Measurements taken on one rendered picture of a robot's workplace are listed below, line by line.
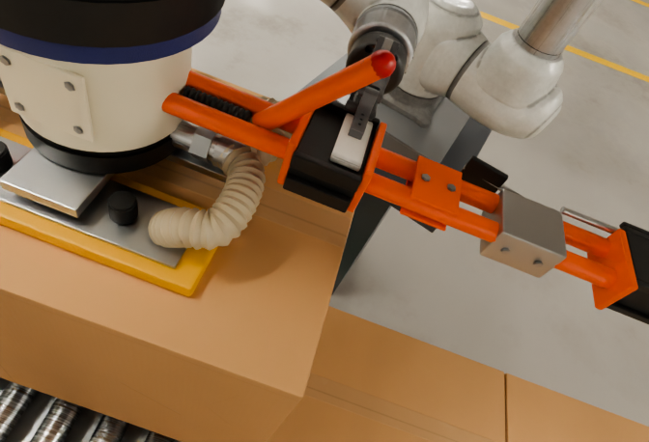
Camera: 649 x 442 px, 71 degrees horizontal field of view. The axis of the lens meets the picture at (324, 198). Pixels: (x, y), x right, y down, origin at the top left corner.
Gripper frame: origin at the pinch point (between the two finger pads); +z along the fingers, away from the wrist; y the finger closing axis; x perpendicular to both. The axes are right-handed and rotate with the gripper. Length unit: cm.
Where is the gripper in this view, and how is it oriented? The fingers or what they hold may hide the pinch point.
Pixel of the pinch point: (345, 156)
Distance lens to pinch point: 47.0
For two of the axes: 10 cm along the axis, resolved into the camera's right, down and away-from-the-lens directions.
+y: -2.7, 6.0, 7.5
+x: -9.3, -3.6, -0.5
